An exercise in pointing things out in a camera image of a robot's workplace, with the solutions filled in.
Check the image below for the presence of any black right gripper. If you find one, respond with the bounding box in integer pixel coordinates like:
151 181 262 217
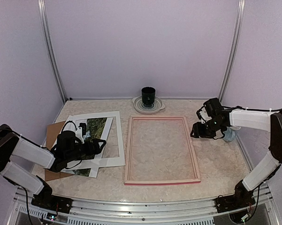
191 118 224 138

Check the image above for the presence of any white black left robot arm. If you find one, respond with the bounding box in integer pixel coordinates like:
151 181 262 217
0 124 106 209

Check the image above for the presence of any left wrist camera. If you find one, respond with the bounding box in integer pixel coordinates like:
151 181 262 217
76 123 87 142

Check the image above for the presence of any striped ceramic plate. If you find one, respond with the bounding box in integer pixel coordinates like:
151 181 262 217
132 96 166 115

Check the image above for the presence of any dark green cup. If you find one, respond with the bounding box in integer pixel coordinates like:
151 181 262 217
141 87 156 106

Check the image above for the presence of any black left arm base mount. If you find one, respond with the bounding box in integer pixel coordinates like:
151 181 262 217
31 195 73 214

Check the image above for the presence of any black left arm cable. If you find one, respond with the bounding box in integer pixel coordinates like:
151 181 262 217
61 120 78 135

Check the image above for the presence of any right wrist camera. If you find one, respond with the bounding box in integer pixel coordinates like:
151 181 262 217
196 106 209 124

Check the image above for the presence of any light blue paper cup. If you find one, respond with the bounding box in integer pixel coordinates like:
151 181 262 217
223 127 241 142

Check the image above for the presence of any aluminium front rail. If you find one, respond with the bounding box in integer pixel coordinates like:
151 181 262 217
7 185 281 225

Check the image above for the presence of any pink wooden picture frame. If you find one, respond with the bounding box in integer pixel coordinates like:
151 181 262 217
123 115 201 186

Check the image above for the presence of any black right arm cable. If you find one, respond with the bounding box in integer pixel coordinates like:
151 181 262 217
221 103 282 113

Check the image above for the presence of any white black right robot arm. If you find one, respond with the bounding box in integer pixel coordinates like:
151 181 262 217
190 97 282 208

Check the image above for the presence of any aluminium corner post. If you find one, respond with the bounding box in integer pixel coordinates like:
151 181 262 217
38 0 68 103
218 0 246 102

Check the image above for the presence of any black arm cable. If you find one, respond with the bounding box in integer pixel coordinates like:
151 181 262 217
61 120 78 135
221 103 282 113

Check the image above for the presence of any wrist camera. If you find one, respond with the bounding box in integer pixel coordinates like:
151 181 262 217
76 123 87 142
196 106 209 124

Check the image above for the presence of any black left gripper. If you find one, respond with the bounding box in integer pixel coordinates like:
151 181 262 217
65 138 106 162

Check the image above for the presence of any landscape photo print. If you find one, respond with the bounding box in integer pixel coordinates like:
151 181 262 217
72 118 113 178

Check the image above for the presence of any left aluminium corner post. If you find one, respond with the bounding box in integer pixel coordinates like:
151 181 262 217
38 0 68 103

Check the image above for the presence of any right aluminium corner post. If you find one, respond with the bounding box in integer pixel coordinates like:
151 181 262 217
218 0 246 102

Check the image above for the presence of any brown backing board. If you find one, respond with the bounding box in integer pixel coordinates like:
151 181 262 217
45 121 73 181

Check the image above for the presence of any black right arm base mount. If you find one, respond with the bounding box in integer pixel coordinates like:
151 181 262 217
214 195 256 213

